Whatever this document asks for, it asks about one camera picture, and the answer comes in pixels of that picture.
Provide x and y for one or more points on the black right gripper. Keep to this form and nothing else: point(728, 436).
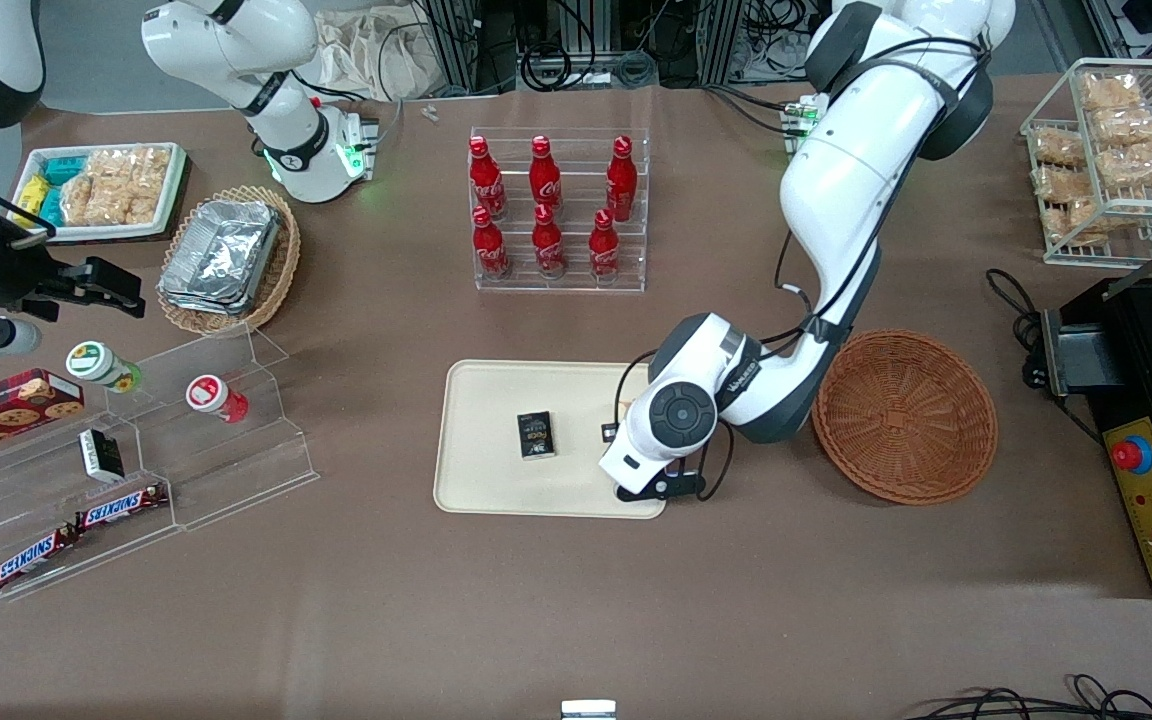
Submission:
point(18, 277)

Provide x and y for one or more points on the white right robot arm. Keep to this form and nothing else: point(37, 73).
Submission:
point(286, 130)

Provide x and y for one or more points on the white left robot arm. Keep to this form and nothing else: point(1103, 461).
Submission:
point(836, 170)

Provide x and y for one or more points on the cream plastic serving tray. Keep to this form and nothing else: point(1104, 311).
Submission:
point(486, 480)

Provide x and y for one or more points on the small black box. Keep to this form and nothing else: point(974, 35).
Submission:
point(536, 436)

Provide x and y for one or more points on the cup with red lid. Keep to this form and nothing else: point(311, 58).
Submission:
point(214, 396)

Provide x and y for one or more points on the bagged fried snack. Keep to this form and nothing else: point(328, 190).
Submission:
point(1128, 126)
point(1111, 92)
point(1056, 147)
point(1141, 163)
point(1062, 185)
point(1084, 222)

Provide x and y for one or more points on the teal snack packet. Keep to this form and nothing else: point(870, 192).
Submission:
point(51, 205)
point(64, 168)

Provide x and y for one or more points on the cup with green yellow lid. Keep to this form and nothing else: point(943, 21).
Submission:
point(101, 365)

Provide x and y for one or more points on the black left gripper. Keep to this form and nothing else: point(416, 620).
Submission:
point(608, 432)

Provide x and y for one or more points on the white rectangular snack tray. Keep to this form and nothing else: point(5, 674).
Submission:
point(171, 200)

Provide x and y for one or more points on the red cola bottle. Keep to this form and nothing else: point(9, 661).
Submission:
point(621, 180)
point(547, 245)
point(489, 245)
point(544, 175)
point(484, 178)
point(603, 248)

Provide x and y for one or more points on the yellow snack packet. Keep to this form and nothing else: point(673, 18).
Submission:
point(31, 195)

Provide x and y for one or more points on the aluminium frame rack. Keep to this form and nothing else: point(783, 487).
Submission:
point(466, 40)

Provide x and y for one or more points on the stacked aluminium foil containers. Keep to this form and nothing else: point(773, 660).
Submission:
point(221, 255)

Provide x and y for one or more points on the brown round wicker basket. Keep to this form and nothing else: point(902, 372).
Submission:
point(901, 420)

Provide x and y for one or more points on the small white grey device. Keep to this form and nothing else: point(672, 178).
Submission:
point(588, 710)

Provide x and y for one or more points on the red emergency stop button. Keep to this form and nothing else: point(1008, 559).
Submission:
point(1131, 455)

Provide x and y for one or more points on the black appliance with metal bracket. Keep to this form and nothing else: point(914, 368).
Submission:
point(1131, 350)

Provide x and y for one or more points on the clear acrylic bottle rack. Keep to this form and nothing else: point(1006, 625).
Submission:
point(561, 275)

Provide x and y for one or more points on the black white small carton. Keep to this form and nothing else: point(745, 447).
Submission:
point(101, 455)

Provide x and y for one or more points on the light oval wicker basket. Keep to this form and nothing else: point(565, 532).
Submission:
point(281, 270)

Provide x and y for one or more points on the Snickers chocolate bar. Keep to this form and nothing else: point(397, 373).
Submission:
point(34, 557)
point(121, 507)

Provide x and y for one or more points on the beige cloth bags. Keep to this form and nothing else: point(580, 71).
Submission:
point(376, 55)

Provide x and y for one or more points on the green arm base connector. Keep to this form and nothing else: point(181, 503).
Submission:
point(804, 118)

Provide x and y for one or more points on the red cookie box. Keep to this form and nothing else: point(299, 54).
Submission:
point(6, 410)

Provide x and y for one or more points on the clear rice cracker bag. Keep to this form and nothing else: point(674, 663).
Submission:
point(88, 190)
point(141, 185)

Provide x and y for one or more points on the clear acrylic stepped display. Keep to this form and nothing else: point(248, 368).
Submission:
point(226, 470)

